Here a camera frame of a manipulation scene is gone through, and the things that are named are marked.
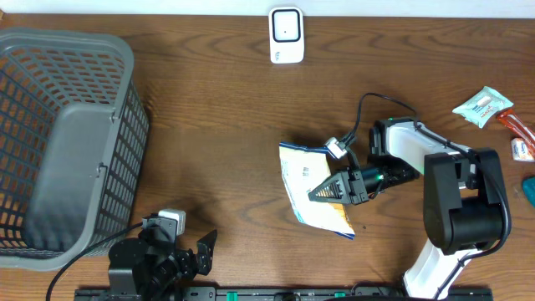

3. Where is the yellow snack bag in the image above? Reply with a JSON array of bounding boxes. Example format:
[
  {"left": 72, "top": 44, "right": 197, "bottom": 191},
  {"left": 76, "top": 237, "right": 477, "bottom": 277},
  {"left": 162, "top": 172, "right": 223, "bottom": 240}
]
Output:
[{"left": 279, "top": 142, "right": 355, "bottom": 240}]

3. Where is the teal wet wipes pack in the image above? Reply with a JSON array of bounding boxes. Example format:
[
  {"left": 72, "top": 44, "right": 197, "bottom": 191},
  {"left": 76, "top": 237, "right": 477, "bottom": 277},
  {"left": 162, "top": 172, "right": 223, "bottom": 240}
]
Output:
[{"left": 452, "top": 86, "right": 513, "bottom": 129}]

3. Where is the red snack bar wrapper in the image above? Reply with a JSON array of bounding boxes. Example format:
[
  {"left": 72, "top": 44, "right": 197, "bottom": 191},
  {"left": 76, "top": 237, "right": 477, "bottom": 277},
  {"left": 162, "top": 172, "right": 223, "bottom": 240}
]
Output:
[{"left": 497, "top": 109, "right": 534, "bottom": 156}]

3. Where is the orange Kleenex tissue pack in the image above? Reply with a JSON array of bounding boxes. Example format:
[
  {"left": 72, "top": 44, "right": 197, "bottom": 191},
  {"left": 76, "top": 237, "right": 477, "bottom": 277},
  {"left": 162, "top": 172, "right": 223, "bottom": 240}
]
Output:
[{"left": 511, "top": 138, "right": 534, "bottom": 162}]

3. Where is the teal mouthwash bottle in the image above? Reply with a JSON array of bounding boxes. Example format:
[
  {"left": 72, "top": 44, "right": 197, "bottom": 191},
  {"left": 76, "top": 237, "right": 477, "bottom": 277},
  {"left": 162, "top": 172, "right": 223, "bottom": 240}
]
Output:
[{"left": 522, "top": 176, "right": 535, "bottom": 207}]

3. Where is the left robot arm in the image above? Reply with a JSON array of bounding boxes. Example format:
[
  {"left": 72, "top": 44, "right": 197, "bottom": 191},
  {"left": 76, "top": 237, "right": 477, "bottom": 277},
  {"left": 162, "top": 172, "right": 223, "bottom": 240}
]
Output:
[{"left": 105, "top": 210, "right": 217, "bottom": 301}]

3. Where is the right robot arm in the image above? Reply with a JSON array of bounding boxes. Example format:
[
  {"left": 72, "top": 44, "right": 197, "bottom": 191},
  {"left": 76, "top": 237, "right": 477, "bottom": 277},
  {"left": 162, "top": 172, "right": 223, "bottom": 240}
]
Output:
[{"left": 308, "top": 118, "right": 512, "bottom": 300}]

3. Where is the white barcode scanner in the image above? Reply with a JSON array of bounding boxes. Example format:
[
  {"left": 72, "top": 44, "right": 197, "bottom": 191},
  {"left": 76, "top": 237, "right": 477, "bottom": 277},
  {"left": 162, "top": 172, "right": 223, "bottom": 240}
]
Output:
[{"left": 268, "top": 7, "right": 305, "bottom": 64}]

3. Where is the dark grey plastic basket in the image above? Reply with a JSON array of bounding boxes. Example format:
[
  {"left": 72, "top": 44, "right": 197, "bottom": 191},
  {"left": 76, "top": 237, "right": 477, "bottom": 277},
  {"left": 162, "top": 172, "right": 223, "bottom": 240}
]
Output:
[{"left": 1, "top": 28, "right": 149, "bottom": 271}]

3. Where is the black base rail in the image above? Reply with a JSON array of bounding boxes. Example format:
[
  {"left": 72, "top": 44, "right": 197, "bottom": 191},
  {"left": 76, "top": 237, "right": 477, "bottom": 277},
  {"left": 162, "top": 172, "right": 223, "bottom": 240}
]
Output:
[{"left": 74, "top": 285, "right": 494, "bottom": 301}]

